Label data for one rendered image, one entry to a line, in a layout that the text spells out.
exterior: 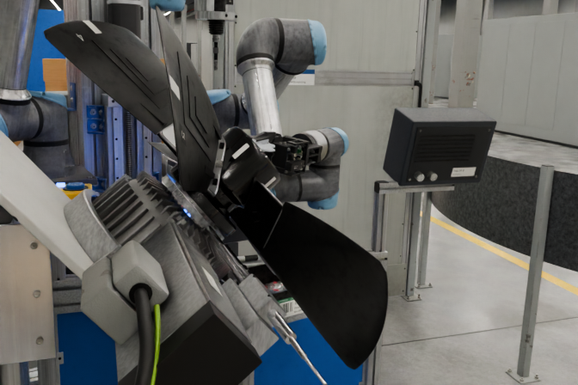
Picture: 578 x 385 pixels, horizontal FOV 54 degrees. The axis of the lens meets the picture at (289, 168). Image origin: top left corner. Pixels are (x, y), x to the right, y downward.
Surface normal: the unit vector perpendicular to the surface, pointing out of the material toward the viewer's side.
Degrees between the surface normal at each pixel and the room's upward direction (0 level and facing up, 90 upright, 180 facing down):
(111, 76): 50
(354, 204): 90
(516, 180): 90
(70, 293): 90
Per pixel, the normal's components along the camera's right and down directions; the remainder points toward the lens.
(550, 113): -0.95, 0.04
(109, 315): 0.32, 0.19
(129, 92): 0.57, -0.50
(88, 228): -0.27, -0.47
